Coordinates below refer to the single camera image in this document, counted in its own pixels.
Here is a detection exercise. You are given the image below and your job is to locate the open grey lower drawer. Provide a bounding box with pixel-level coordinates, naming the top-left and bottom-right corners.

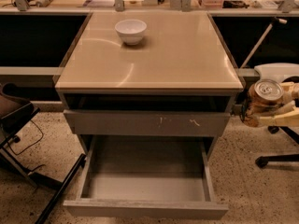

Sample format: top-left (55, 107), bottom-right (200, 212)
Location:
top-left (64, 136), bottom-right (228, 219)

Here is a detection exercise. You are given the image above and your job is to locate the black floor cable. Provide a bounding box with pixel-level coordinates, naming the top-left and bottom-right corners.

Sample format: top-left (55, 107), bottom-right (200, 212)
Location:
top-left (7, 119), bottom-right (45, 157)

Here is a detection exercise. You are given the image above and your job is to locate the closed grey upper drawer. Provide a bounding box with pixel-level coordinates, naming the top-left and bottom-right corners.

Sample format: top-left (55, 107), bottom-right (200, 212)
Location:
top-left (64, 110), bottom-right (230, 137)

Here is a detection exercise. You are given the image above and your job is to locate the black chair left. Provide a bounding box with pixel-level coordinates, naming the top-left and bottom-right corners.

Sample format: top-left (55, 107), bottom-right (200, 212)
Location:
top-left (0, 82), bottom-right (87, 224)

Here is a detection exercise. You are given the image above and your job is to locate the white ceramic bowl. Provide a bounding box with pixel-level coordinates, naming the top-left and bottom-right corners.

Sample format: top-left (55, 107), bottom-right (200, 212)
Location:
top-left (115, 20), bottom-right (147, 45)

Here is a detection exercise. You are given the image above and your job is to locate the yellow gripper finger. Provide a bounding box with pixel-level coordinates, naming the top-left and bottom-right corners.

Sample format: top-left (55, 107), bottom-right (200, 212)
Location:
top-left (280, 82), bottom-right (299, 104)
top-left (242, 101), bottom-right (299, 129)

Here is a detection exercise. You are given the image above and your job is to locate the orange soda can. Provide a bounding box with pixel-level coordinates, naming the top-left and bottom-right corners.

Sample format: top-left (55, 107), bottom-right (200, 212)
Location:
top-left (243, 79), bottom-right (284, 127)

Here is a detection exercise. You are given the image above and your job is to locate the grey drawer cabinet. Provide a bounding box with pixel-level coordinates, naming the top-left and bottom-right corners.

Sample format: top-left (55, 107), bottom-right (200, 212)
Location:
top-left (56, 10), bottom-right (243, 153)

